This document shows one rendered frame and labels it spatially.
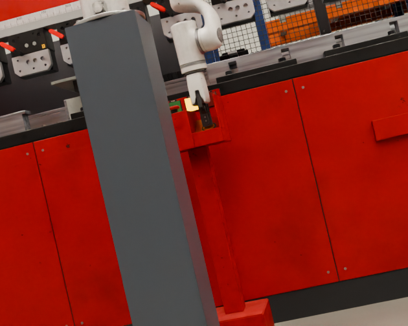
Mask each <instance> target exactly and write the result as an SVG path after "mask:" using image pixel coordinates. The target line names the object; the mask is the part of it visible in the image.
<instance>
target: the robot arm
mask: <svg viewBox="0 0 408 326"><path fill-rule="evenodd" d="M79 1H80V6H81V9H82V15H83V19H82V20H77V21H76V23H75V24H74V25H78V24H81V23H85V22H88V21H93V20H96V19H100V18H103V17H107V16H112V15H115V14H119V13H122V12H126V11H129V10H130V8H129V4H128V0H79ZM170 6H171V7H172V10H173V11H175V12H178V13H197V14H201V15H202V16H203V18H204V22H205V25H204V27H203V28H199V29H198V26H197V24H196V21H194V20H188V21H182V22H179V23H176V24H174V25H172V26H171V27H170V29H171V32H172V37H173V40H174V45H175V48H176V53H177V58H178V61H179V66H180V69H181V73H182V74H185V75H184V77H187V85H188V91H189V95H190V100H191V104H192V105H193V106H198V109H199V113H200V117H201V122H202V126H203V127H207V126H210V125H213V123H212V117H211V114H210V111H209V105H208V103H209V102H210V96H209V91H208V88H207V83H206V80H205V76H204V72H206V71H207V70H205V69H206V68H207V64H206V61H205V53H206V52H209V51H212V50H216V49H218V48H220V47H221V46H222V43H223V34H222V29H221V22H220V18H219V16H218V14H217V12H216V11H215V9H213V7H211V6H210V5H209V4H208V3H207V2H205V1H204V0H170Z"/></svg>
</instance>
